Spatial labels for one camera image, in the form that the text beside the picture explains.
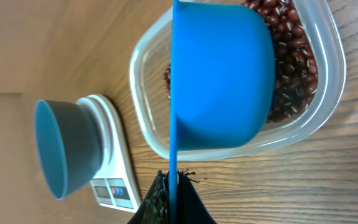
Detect red adzuki beans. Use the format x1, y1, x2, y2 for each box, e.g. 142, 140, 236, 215
163, 1, 317, 123

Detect clear plastic container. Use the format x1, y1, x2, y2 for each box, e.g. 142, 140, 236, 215
129, 0, 347, 161

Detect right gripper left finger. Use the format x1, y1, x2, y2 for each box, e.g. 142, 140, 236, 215
128, 170, 169, 224

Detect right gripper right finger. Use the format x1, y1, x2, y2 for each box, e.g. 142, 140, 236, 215
177, 170, 216, 224

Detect blue plastic measuring scoop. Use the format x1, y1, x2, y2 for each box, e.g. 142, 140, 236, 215
169, 1, 275, 223

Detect white digital kitchen scale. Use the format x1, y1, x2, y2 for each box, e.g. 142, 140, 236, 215
76, 95, 141, 213

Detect teal blue bowl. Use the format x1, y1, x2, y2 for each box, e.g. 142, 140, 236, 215
34, 100, 103, 200

